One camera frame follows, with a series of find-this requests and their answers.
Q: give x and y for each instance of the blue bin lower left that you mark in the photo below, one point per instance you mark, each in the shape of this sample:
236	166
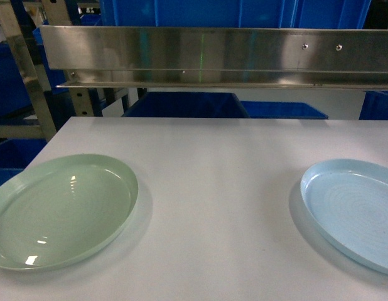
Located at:
188	105

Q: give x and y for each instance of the large blue bin upper left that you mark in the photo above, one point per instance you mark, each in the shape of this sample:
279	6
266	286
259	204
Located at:
225	14

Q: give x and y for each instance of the blue bin far right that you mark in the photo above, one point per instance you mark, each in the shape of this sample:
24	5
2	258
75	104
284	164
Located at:
375	106

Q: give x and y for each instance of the stainless steel shelf rail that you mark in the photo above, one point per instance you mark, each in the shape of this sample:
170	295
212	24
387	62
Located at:
116	56

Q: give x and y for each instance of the light green round plate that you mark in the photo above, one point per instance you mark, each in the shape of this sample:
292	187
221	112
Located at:
63	211

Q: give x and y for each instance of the blue bin lower right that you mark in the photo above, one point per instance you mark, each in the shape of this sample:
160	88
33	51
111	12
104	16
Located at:
282	110

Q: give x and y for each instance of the light blue round plate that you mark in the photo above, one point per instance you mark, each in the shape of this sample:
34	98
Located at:
347	201

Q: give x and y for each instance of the large blue bin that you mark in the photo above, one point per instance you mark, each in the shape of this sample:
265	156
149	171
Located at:
330	14
225	14

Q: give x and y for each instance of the large blue bin upper right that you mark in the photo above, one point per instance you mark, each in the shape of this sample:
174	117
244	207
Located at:
330	14

